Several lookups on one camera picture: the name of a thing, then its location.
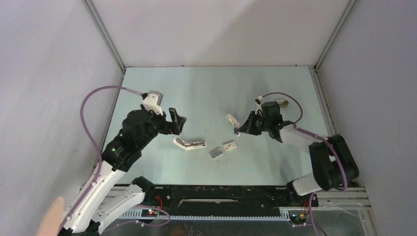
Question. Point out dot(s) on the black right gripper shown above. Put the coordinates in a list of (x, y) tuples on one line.
[(248, 127)]

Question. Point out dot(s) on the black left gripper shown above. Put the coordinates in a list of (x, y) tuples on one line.
[(177, 121)]

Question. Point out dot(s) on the white stapler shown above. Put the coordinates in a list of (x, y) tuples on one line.
[(189, 146)]

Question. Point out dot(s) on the staple tray with staples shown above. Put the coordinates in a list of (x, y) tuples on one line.
[(216, 153)]

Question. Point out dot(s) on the small beige brown stapler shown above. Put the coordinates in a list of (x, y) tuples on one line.
[(283, 103)]

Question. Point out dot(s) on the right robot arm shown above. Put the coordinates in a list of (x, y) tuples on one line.
[(333, 165)]

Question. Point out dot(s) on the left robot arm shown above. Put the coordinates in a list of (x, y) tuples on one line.
[(88, 216)]

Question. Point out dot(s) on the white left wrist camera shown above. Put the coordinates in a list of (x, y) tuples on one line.
[(152, 101)]

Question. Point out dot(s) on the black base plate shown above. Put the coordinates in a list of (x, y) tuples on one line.
[(226, 200)]

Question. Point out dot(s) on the grey cable duct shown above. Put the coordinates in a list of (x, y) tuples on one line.
[(142, 214)]

